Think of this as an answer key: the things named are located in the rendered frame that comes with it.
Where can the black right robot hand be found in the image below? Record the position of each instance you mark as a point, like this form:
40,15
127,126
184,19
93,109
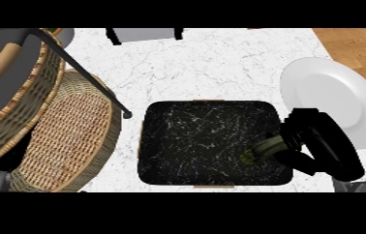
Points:
320,144

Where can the white round plate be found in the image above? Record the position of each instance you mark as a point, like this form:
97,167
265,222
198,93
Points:
329,89

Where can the green striped squash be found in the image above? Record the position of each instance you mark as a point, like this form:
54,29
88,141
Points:
264,149

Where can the small wicker basket tier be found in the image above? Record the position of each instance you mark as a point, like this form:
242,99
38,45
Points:
23,80

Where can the black marble tray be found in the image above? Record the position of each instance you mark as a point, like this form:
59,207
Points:
209,144

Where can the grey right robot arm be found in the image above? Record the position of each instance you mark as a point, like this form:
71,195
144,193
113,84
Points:
350,186

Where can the black basket stand frame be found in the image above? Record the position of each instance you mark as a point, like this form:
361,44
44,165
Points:
81,70

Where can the brown wooden board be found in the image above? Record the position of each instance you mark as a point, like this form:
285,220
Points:
345,46

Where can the large wicker basket tier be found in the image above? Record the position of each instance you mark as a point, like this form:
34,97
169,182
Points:
62,131

